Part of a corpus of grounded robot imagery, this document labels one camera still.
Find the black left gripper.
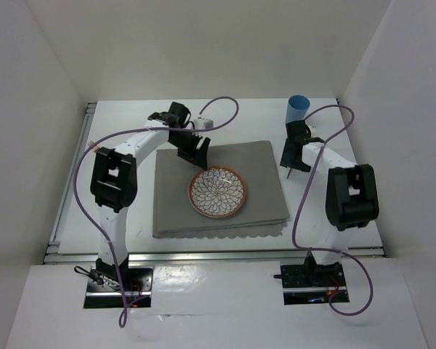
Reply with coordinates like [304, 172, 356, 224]
[167, 129, 209, 170]

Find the blue plastic cup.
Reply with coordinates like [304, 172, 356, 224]
[285, 95, 310, 124]

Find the floral patterned ceramic plate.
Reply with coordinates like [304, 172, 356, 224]
[188, 167, 247, 218]

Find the grey cloth placemat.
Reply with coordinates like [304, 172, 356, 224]
[153, 140, 290, 238]

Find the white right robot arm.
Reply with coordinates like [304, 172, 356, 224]
[280, 121, 379, 288]

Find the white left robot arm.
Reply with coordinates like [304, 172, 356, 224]
[90, 102, 210, 290]

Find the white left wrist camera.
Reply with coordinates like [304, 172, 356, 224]
[193, 117, 214, 130]

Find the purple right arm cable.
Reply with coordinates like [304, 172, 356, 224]
[292, 104, 375, 316]

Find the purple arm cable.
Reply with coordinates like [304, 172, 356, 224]
[73, 96, 240, 328]
[292, 104, 375, 316]

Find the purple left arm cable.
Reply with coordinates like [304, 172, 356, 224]
[73, 96, 240, 328]

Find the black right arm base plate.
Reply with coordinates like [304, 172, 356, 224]
[272, 263, 350, 305]

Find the black power cable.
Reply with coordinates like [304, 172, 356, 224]
[73, 265, 102, 284]

